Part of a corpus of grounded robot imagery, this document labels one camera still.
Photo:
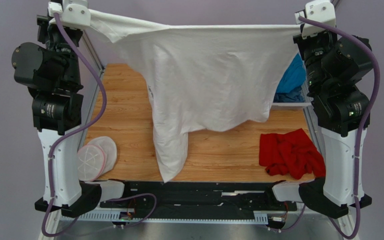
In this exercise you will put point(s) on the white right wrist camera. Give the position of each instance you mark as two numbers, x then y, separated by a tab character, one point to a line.
322	11

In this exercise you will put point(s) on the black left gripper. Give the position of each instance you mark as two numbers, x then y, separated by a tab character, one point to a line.
43	28

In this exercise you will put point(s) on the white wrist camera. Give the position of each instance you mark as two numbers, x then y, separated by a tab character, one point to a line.
73	14
322	11

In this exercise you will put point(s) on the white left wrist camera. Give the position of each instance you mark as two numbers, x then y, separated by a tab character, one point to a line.
73	14

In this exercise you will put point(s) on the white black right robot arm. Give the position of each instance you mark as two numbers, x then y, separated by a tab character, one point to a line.
333	66

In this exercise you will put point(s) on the white Coca-Cola print t-shirt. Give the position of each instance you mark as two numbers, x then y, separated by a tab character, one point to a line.
198	77

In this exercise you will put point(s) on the red t-shirt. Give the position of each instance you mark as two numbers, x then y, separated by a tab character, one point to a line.
292	153

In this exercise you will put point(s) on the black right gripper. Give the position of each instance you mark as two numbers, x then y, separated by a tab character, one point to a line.
301	40

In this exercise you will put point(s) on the aluminium corner post left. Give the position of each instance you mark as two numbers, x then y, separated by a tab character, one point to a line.
92	52

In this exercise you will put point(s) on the white plastic laundry basket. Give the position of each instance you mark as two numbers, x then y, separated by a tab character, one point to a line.
295	106

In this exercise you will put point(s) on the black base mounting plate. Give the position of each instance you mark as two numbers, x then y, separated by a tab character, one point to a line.
142	188

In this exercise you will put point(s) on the blue t-shirt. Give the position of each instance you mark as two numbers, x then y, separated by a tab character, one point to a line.
293	77

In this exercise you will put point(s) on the white mesh laundry bag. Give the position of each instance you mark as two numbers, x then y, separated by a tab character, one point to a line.
96	158

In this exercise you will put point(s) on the aluminium frame rail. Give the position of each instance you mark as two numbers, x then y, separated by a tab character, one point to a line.
255	207

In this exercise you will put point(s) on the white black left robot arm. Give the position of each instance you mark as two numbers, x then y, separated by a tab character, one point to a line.
51	72

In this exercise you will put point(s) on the dark blue denim garment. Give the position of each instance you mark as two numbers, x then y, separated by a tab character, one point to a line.
294	96

